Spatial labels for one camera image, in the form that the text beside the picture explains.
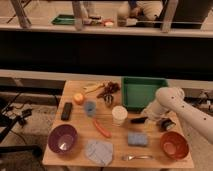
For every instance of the red round object in background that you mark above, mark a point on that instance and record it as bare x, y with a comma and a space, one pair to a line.
108, 23

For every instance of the silver fork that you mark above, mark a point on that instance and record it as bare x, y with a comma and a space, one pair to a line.
131, 157

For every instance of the orange round fruit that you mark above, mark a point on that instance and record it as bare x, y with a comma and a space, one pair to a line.
79, 98

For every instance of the black rectangular block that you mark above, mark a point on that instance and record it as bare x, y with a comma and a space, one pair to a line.
66, 111

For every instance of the metal cookie cutter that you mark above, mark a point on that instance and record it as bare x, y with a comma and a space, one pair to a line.
108, 99

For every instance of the purple bowl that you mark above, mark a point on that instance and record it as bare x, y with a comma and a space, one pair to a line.
62, 139

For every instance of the blue sponge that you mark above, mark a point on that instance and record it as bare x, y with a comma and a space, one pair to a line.
137, 139

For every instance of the blue small cup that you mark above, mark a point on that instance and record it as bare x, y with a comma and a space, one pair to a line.
90, 108

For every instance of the orange bowl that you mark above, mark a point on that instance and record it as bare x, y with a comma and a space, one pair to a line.
174, 145

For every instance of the yellow banana toy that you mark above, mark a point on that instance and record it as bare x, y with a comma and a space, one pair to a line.
93, 87

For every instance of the orange carrot toy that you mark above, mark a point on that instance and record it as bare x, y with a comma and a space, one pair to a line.
101, 129

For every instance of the wooden table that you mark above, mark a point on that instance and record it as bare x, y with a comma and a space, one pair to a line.
87, 131

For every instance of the white cup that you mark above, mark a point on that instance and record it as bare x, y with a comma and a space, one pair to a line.
119, 114

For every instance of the grey-blue folded cloth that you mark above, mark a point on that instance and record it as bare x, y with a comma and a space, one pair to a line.
99, 152

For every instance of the green plastic tray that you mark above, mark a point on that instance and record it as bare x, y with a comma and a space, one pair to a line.
138, 92

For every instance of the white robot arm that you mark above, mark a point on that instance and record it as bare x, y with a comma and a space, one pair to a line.
172, 99

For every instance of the green tray in background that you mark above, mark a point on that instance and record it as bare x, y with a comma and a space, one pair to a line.
63, 19

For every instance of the black dish brush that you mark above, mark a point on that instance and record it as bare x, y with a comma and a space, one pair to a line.
140, 120

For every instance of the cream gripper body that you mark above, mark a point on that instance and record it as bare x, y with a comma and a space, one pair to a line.
165, 124

